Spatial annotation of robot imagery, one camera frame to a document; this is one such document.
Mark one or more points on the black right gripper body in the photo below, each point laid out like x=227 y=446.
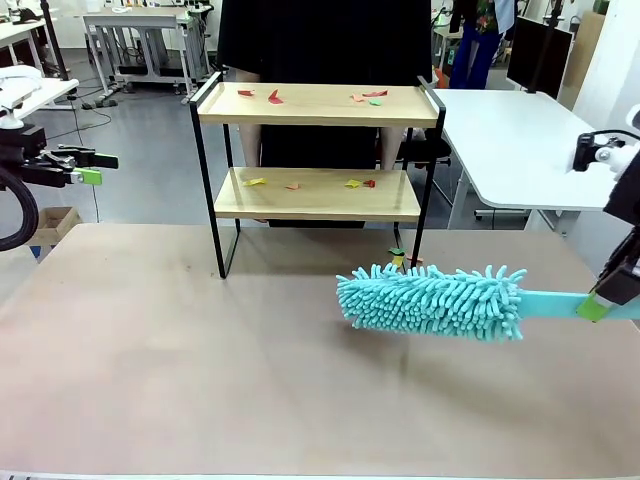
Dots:
x=627 y=200

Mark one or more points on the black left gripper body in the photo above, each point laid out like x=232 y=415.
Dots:
x=32 y=160

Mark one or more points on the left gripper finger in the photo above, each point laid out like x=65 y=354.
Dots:
x=89 y=177
x=100 y=162

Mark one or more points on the teal microfiber duster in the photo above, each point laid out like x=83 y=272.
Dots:
x=425 y=305

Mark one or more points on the person's right forearm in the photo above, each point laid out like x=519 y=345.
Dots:
x=250 y=145

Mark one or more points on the person's left forearm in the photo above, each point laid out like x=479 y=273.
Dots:
x=390 y=147

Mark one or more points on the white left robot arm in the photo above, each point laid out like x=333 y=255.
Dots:
x=11 y=119

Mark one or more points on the black metal wooden two-tier shelf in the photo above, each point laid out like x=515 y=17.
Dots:
x=310 y=197

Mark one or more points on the black floor power strip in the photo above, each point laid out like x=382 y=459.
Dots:
x=100 y=104

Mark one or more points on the brown cardboard box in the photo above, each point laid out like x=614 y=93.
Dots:
x=50 y=225

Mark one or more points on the small white table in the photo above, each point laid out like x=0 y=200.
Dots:
x=55 y=90

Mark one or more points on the large white side table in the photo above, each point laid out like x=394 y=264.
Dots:
x=525 y=150

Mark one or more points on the black tripod pole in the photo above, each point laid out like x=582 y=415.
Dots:
x=52 y=35

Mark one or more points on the grey metal workbench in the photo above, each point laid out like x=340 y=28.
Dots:
x=130 y=21

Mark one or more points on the light wooden panel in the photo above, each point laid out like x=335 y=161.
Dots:
x=587 y=50

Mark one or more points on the long yellow paper scrap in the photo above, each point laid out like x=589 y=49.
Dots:
x=255 y=182

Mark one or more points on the black computer monitor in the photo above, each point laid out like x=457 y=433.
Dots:
x=542 y=50

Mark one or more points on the pointed red paper scrap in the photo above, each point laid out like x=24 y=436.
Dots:
x=275 y=98

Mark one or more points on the black office chair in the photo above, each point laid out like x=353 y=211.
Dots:
x=435 y=150

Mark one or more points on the orange paper strip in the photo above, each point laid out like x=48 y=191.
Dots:
x=415 y=259

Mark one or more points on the bystander in blue trousers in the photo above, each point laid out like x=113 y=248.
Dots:
x=475 y=50

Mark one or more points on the person's torso in black shirt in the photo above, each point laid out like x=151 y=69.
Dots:
x=325 y=40

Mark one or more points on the pale orange paper scrap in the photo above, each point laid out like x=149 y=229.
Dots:
x=357 y=98

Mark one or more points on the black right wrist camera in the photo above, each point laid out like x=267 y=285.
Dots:
x=584 y=152

